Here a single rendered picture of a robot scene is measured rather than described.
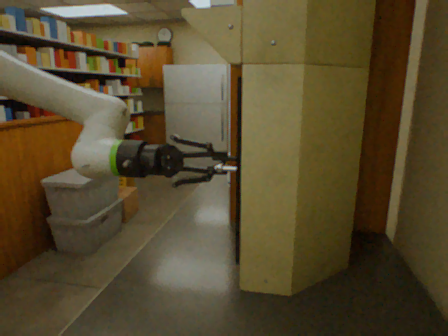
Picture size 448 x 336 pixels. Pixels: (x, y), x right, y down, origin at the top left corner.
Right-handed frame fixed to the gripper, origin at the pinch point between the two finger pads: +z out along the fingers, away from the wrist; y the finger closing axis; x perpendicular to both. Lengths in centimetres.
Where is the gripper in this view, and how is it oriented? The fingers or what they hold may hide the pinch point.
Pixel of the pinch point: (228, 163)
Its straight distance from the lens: 73.8
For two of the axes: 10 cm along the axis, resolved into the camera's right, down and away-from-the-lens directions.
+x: 1.9, -2.4, 9.5
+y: 0.0, -9.7, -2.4
